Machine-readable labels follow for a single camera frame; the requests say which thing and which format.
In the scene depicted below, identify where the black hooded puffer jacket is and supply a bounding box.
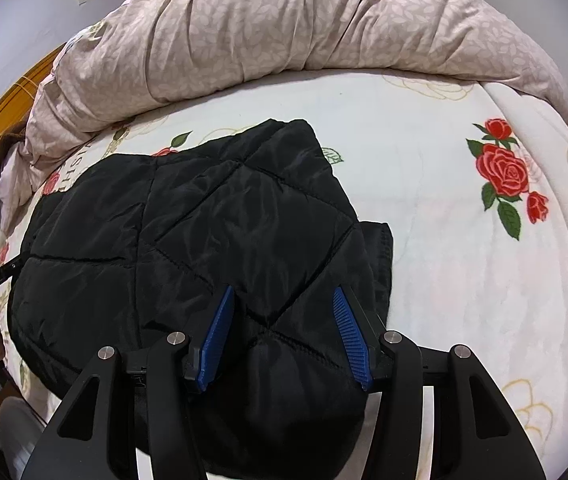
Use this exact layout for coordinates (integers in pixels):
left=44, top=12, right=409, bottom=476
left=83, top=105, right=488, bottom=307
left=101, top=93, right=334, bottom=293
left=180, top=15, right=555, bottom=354
left=7, top=119, right=392, bottom=479

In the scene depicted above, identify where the white rose-print bed blanket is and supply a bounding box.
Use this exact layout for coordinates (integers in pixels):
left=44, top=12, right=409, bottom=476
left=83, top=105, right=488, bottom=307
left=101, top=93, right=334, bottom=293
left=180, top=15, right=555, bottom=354
left=0, top=68, right=568, bottom=480

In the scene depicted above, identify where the pink leaf-pattern duvet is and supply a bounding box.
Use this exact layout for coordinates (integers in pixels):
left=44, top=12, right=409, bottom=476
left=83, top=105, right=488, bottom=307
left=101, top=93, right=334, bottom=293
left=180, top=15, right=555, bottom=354
left=0, top=0, right=568, bottom=228

